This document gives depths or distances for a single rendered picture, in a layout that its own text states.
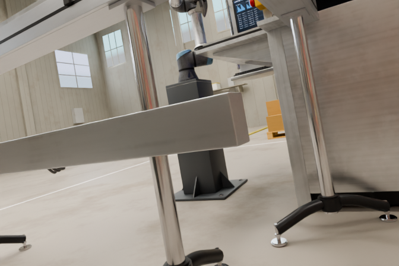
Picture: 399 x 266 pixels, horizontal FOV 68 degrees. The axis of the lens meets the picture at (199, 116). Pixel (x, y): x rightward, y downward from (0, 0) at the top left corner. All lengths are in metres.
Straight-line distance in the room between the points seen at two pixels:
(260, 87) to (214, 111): 10.06
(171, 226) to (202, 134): 0.27
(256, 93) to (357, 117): 9.43
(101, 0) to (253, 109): 10.07
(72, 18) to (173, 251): 0.69
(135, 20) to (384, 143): 1.06
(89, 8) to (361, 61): 1.04
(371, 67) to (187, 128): 0.90
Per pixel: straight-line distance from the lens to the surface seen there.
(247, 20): 2.62
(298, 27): 1.21
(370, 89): 1.38
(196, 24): 2.22
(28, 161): 1.19
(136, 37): 0.81
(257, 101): 10.73
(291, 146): 1.44
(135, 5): 0.84
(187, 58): 2.11
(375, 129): 1.39
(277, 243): 1.20
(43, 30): 1.04
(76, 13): 0.93
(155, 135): 0.75
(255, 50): 1.58
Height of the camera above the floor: 0.50
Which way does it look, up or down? 1 degrees up
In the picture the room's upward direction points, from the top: 10 degrees counter-clockwise
